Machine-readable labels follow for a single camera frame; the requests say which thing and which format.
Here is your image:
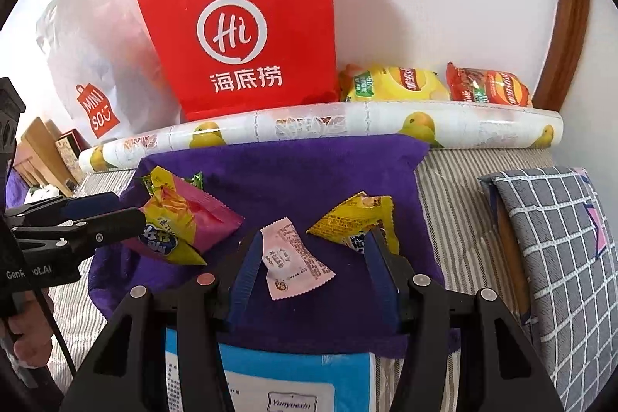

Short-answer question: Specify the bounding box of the yellow blue print snack packet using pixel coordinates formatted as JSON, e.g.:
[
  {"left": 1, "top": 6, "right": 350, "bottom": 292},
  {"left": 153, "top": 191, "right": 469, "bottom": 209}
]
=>
[
  {"left": 306, "top": 193, "right": 401, "bottom": 256},
  {"left": 138, "top": 166, "right": 208, "bottom": 268}
]

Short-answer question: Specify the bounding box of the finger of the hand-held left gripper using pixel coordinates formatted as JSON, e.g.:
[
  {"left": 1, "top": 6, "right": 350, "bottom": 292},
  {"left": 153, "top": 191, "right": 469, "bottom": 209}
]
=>
[
  {"left": 12, "top": 207, "right": 148, "bottom": 268},
  {"left": 5, "top": 192, "right": 121, "bottom": 230}
]

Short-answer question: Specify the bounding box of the purple cloth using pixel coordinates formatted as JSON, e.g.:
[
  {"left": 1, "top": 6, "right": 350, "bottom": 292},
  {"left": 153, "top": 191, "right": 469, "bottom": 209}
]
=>
[{"left": 88, "top": 133, "right": 459, "bottom": 359}]

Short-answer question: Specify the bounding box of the white plastic shopping bag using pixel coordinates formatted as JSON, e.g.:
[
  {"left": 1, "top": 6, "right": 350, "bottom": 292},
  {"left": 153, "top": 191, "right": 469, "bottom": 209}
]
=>
[{"left": 36, "top": 0, "right": 184, "bottom": 142}]

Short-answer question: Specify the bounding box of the brown patterned box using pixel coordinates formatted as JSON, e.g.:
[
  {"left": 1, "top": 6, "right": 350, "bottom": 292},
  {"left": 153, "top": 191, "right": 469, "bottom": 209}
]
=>
[{"left": 55, "top": 129, "right": 92, "bottom": 181}]

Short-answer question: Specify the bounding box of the brown wooden door frame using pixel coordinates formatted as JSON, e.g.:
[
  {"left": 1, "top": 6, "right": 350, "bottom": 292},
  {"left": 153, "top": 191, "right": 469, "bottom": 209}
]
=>
[{"left": 531, "top": 0, "right": 594, "bottom": 114}]

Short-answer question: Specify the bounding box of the striped quilted pad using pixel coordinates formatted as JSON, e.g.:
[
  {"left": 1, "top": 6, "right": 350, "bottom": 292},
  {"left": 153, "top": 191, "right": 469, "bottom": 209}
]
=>
[{"left": 48, "top": 146, "right": 556, "bottom": 412}]

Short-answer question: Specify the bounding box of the fruit print paper roll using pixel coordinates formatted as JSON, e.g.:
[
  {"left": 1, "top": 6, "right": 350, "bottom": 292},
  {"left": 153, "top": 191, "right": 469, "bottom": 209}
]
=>
[{"left": 77, "top": 100, "right": 565, "bottom": 174}]

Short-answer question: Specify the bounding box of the white plush toy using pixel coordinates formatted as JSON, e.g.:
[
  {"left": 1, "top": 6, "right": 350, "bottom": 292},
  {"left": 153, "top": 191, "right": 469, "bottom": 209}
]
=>
[{"left": 24, "top": 183, "right": 63, "bottom": 200}]

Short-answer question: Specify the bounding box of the pale pink snack packet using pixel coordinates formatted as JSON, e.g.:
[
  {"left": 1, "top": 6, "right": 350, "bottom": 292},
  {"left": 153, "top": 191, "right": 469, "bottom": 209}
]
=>
[{"left": 261, "top": 216, "right": 337, "bottom": 301}]

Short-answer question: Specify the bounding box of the black cable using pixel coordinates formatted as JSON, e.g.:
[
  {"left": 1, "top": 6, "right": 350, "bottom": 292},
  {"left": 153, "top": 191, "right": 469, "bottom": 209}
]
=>
[{"left": 39, "top": 289, "right": 78, "bottom": 379}]

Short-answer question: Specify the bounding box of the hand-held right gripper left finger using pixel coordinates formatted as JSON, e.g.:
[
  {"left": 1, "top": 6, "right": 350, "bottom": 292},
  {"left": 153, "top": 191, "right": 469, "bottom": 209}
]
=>
[{"left": 63, "top": 231, "right": 266, "bottom": 412}]

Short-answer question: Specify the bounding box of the orange chips bag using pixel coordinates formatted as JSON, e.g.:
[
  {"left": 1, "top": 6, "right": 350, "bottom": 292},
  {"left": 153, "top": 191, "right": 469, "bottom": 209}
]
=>
[{"left": 445, "top": 62, "right": 534, "bottom": 108}]

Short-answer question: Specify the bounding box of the blue tissue box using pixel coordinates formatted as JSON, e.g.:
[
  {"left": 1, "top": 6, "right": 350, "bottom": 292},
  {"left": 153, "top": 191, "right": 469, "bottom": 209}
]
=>
[{"left": 164, "top": 327, "right": 377, "bottom": 412}]

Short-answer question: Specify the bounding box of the person's left hand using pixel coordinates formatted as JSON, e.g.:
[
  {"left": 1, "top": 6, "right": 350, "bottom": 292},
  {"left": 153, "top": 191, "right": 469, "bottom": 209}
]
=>
[{"left": 10, "top": 289, "right": 54, "bottom": 365}]

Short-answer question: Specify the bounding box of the grey plaid folded cloth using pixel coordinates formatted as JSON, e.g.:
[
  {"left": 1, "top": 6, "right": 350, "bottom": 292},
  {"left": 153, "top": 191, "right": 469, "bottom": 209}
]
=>
[{"left": 478, "top": 167, "right": 618, "bottom": 412}]

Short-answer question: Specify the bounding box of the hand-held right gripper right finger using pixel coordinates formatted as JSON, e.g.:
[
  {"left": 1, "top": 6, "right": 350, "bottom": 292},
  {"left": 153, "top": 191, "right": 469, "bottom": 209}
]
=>
[{"left": 362, "top": 229, "right": 565, "bottom": 412}]

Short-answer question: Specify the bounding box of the yellow chips bag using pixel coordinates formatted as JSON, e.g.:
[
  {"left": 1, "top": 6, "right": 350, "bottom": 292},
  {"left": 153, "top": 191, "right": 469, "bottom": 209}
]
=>
[{"left": 338, "top": 63, "right": 452, "bottom": 103}]

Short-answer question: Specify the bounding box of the wooden headboard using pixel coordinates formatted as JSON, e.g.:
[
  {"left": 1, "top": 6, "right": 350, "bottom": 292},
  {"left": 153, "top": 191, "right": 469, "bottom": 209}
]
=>
[{"left": 12, "top": 117, "right": 73, "bottom": 195}]

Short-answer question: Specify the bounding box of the red paper shopping bag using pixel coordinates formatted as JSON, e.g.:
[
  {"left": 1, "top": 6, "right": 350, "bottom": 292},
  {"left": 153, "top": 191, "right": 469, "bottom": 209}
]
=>
[{"left": 132, "top": 0, "right": 339, "bottom": 122}]

